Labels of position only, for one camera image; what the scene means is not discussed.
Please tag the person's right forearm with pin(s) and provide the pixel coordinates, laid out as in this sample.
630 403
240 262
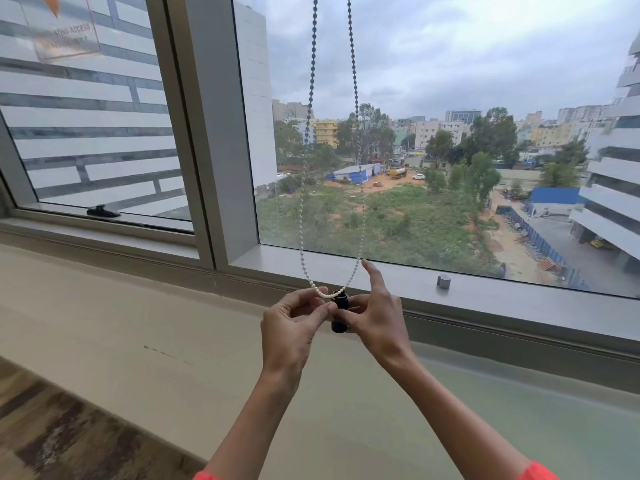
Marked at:
450 419

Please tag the person's right hand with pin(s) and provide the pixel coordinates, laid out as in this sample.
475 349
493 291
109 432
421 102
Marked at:
380 324

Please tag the person's right green sleeve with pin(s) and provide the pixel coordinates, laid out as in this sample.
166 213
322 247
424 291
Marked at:
537 472

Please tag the grey aluminium window frame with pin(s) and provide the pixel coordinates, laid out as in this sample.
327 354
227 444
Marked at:
220 144

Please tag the person's left forearm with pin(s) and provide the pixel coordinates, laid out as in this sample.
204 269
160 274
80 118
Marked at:
250 429

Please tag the small grey cap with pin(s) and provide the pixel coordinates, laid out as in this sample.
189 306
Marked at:
443 281

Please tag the person's left green sleeve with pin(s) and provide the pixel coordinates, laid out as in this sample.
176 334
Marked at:
202 476

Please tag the person's left hand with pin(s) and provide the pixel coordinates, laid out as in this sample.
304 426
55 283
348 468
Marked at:
285 339

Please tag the black cylindrical chain weight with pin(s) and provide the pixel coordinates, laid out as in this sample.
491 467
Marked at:
341 314

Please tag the person's green sleeve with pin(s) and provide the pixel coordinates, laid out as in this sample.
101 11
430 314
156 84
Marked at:
537 472
202 476

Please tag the white grey-striped building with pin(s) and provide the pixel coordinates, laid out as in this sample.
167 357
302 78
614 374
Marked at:
90 149

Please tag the tall white balconied building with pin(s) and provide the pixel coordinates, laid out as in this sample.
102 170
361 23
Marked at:
610 194

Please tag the orange triangle window sticker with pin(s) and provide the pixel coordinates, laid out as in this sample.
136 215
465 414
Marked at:
65 29

